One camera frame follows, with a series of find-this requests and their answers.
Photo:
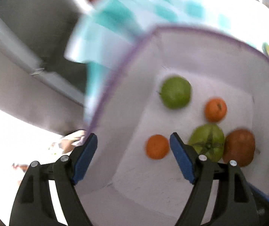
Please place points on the red apple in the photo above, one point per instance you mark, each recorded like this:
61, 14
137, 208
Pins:
239, 145

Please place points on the large green apple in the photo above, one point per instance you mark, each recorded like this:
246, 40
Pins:
208, 140

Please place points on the large orange mandarin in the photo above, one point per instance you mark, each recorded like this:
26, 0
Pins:
157, 147

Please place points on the purple storage box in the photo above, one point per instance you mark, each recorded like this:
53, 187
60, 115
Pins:
125, 187

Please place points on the teal white checkered tablecloth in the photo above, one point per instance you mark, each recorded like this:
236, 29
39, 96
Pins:
102, 38

